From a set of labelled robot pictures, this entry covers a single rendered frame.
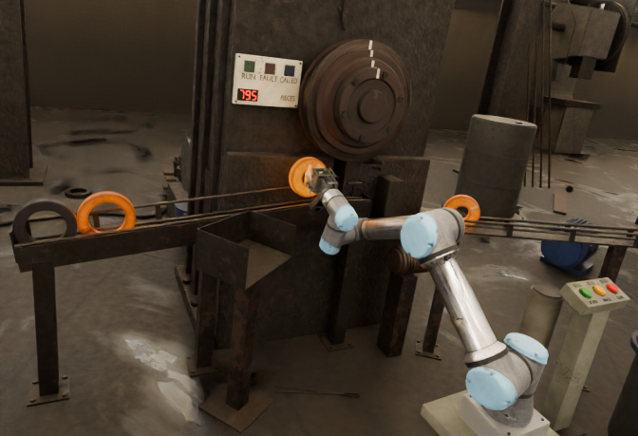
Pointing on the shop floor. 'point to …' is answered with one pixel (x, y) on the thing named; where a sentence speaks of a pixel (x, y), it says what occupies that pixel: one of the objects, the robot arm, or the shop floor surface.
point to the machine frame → (261, 121)
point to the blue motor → (570, 252)
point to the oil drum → (495, 163)
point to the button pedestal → (578, 352)
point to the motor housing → (398, 300)
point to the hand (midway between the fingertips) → (309, 172)
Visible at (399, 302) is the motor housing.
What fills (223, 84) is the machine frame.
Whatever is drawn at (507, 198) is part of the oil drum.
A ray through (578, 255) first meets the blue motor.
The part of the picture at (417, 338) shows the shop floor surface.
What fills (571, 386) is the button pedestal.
